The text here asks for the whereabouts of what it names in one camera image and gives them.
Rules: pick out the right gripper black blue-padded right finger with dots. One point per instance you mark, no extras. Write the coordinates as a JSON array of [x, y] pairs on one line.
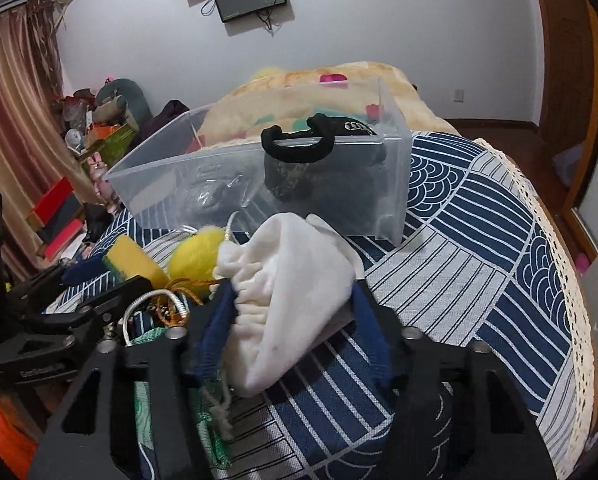
[[457, 412]]

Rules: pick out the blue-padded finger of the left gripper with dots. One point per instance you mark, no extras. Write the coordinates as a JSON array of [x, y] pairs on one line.
[[84, 271]]

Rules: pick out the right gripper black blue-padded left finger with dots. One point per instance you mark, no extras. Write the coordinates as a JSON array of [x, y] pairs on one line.
[[93, 433]]

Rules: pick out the yellow fuzzy ball toy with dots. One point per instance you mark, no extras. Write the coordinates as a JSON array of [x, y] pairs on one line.
[[194, 260]]

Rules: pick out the white drawstring pouch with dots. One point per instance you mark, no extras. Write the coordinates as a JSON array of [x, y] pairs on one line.
[[293, 281]]

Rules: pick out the black and white fabric bag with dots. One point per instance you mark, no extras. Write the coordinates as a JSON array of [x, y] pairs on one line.
[[336, 168]]

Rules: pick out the yellow green sponge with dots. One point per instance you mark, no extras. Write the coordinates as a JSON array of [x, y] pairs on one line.
[[126, 260]]

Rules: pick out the red box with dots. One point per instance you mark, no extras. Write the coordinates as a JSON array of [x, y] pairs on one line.
[[49, 204]]

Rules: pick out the pink plush rabbit toy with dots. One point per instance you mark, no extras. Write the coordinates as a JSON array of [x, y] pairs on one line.
[[103, 189]]

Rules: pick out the green cardboard box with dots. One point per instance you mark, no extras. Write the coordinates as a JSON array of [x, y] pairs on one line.
[[110, 142]]

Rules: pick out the green grey plush cushion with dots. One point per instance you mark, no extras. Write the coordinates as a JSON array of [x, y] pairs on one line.
[[122, 100]]

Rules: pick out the red beige striped curtain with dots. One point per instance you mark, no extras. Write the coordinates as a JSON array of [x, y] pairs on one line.
[[33, 156]]

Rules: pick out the dark purple clothing pile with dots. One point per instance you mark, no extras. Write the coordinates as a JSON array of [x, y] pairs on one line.
[[170, 111]]

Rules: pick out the clear plastic storage box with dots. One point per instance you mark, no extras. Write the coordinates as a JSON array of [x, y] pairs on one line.
[[170, 180]]

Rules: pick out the beige fleece blanket coloured squares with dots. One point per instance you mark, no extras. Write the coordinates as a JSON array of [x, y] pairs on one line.
[[287, 97]]

